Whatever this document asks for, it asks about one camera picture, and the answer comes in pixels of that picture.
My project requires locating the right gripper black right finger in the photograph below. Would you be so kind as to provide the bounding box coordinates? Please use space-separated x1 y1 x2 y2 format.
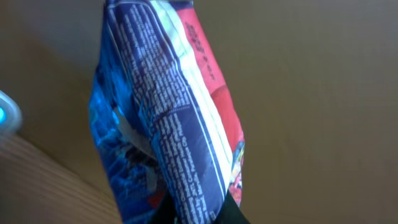
213 192 250 224

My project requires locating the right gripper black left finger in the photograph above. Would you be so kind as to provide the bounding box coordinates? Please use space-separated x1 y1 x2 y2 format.
147 192 179 224

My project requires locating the red purple snack pack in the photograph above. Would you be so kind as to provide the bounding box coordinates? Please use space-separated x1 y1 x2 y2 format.
89 1 245 223

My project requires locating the white barcode scanner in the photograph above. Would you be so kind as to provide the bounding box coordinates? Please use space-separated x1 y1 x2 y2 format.
1 91 22 135

